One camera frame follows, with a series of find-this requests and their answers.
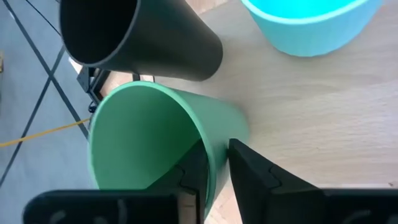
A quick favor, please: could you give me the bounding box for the teal mug with handle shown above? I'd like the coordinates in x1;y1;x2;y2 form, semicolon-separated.
241;0;384;58

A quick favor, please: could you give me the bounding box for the yellow hanging cable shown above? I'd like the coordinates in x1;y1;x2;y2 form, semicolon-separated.
0;117;91;147

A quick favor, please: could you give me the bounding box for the thin black cable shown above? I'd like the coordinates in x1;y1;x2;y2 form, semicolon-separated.
24;0;62;35

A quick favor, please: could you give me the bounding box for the black plastic cup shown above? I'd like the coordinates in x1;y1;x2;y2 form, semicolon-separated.
58;0;224;82

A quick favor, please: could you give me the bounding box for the black table edge frame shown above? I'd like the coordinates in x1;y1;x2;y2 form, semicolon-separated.
76;66;155;104

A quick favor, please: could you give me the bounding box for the wooden shelf with black frame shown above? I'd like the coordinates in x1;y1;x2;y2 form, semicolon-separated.
99;0;398;224

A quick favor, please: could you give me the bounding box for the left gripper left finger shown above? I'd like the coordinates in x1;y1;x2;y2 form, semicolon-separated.
147;139;210;220

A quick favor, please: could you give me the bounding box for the green plastic cup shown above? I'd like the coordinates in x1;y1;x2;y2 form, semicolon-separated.
88;80;250;218

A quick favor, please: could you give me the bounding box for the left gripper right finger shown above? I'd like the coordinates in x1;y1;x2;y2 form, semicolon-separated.
229;138;326;224

